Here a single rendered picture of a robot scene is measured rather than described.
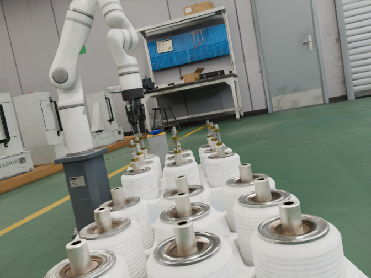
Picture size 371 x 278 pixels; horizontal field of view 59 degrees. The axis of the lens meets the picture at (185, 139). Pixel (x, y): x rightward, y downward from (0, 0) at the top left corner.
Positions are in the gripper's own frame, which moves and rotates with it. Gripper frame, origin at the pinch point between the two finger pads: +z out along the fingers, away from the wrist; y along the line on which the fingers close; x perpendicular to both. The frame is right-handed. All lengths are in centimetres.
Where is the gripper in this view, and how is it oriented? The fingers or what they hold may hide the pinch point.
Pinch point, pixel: (139, 130)
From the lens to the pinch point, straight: 113.9
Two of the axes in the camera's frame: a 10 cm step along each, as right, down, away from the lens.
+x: -9.7, 1.5, 1.9
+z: 1.7, 9.8, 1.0
